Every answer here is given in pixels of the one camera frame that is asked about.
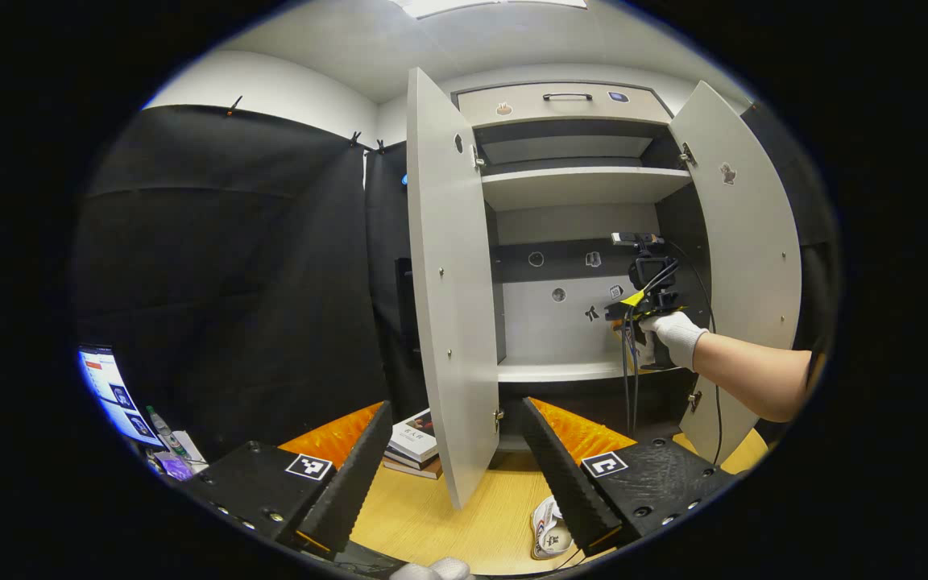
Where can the ceiling light panel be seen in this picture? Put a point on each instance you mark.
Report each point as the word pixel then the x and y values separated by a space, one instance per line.
pixel 488 6

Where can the white papers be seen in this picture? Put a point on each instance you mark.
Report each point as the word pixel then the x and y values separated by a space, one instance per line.
pixel 192 451

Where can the beige cabinet drawer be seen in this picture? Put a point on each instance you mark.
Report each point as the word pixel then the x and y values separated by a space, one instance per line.
pixel 561 113

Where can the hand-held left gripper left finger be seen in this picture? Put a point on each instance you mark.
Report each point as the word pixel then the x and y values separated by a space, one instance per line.
pixel 351 483

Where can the clear plastic bottle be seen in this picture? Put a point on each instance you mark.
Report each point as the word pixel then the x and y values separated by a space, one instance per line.
pixel 164 431

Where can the purple packet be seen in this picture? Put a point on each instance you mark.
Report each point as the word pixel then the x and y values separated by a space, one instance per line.
pixel 174 466

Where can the grey shoe cabinet door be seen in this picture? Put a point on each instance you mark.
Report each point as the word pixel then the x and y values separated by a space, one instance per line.
pixel 754 242
pixel 452 282

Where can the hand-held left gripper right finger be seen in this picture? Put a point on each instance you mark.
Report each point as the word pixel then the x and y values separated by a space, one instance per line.
pixel 569 483

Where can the grey shoe cabinet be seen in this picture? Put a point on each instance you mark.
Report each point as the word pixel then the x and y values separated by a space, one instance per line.
pixel 536 330

